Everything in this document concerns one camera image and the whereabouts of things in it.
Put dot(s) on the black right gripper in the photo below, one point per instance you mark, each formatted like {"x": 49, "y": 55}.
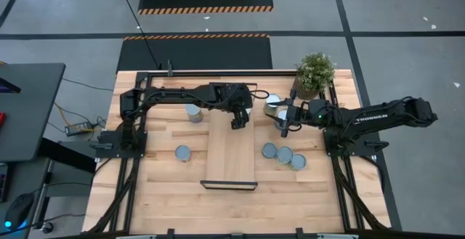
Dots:
{"x": 298, "y": 113}

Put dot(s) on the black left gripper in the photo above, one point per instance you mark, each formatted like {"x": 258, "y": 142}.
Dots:
{"x": 239, "y": 110}

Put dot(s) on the green yellow label can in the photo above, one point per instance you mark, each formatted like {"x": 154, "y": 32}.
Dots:
{"x": 282, "y": 113}

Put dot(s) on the tin can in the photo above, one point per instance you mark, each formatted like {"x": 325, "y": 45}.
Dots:
{"x": 194, "y": 114}
{"x": 271, "y": 97}

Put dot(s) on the cream teal peas can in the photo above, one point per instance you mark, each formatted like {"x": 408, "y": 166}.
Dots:
{"x": 269, "y": 150}

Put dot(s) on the white carrot pea print can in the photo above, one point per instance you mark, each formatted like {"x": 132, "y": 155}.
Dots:
{"x": 284, "y": 154}

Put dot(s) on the green dotted can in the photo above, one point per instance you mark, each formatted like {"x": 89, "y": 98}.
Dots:
{"x": 298, "y": 162}

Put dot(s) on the red white diced tomatoes can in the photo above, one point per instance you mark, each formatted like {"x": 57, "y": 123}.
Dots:
{"x": 182, "y": 153}

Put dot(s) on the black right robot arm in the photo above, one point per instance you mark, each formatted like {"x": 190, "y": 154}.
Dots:
{"x": 381, "y": 117}

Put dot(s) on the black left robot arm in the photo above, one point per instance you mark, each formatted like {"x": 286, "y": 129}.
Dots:
{"x": 174, "y": 95}

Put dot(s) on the potted plant in woven pot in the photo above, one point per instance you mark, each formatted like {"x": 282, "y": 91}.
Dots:
{"x": 315, "y": 72}

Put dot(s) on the black power adapter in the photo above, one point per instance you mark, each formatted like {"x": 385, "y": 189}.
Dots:
{"x": 78, "y": 128}

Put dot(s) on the black desk top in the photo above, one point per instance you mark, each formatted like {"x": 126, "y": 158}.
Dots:
{"x": 29, "y": 112}

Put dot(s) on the grey side table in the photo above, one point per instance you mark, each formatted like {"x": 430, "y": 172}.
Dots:
{"x": 22, "y": 181}

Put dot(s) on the black computer mouse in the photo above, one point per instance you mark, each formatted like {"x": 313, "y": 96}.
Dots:
{"x": 19, "y": 210}

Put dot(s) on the wooden shelf with black frame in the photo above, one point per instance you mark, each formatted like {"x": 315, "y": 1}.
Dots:
{"x": 230, "y": 166}

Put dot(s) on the black metal rig frame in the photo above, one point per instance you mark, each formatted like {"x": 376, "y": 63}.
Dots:
{"x": 218, "y": 74}

